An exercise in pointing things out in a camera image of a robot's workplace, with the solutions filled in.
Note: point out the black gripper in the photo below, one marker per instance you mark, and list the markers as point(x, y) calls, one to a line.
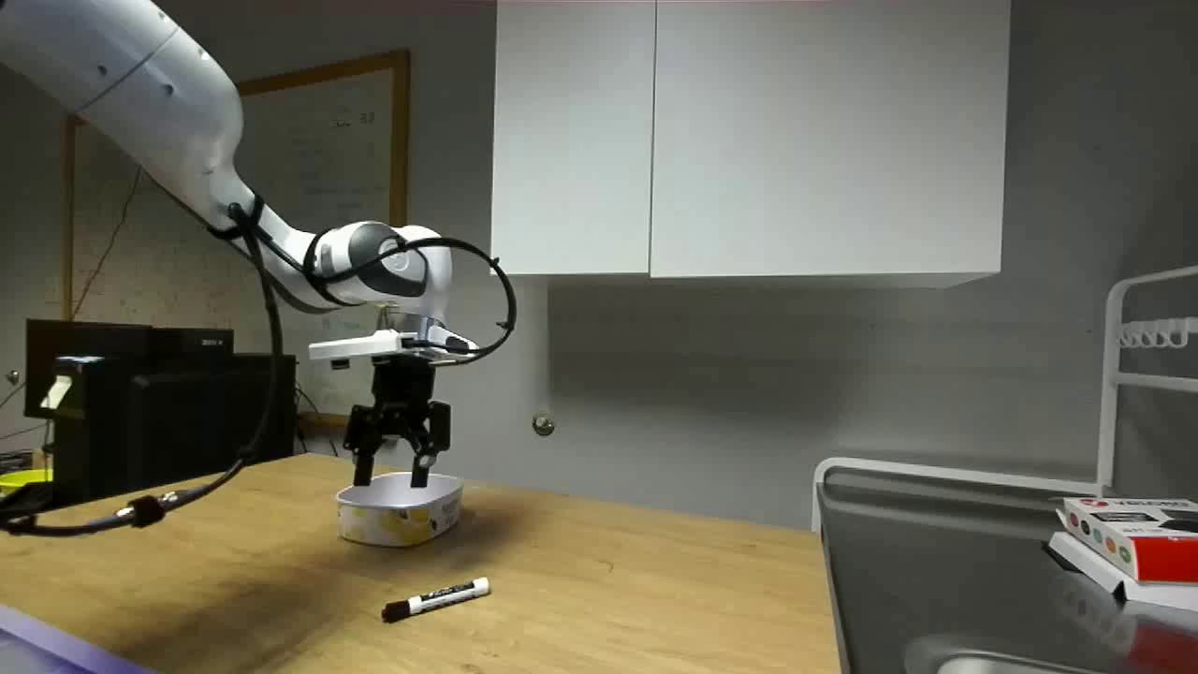
point(406, 405)

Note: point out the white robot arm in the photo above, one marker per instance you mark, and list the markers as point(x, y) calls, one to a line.
point(165, 103)

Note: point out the white wall cabinet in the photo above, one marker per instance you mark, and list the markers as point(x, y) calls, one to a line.
point(842, 141)

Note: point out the black white Expo marker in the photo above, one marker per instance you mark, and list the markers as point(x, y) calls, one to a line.
point(437, 599)

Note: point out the black equipment box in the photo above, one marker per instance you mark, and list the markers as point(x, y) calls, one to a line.
point(140, 405)

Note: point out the wood framed whiteboard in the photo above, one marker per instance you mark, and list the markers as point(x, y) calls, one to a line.
point(321, 143)

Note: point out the steel sink counter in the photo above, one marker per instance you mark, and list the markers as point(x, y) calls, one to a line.
point(955, 576)

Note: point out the white wire dish rack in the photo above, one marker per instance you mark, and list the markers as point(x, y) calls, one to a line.
point(1122, 334)

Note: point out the round wall knob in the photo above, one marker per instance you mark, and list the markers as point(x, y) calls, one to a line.
point(543, 425)

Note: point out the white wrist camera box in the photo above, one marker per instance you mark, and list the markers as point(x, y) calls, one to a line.
point(396, 340)

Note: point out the red white box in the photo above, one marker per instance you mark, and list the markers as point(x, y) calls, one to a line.
point(1134, 547)

